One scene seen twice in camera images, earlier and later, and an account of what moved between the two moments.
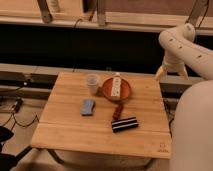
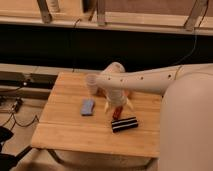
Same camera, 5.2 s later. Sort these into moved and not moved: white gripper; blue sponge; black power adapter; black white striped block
Moved: white gripper
Not moved: blue sponge; black power adapter; black white striped block
